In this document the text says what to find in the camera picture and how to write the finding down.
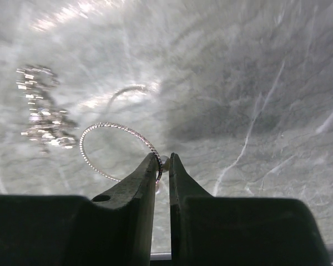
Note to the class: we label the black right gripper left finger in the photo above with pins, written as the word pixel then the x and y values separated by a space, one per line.
pixel 113 228

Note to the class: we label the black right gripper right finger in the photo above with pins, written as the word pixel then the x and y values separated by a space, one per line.
pixel 208 230

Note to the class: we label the silver chain jewelry pile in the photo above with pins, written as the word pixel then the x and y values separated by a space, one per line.
pixel 48 124

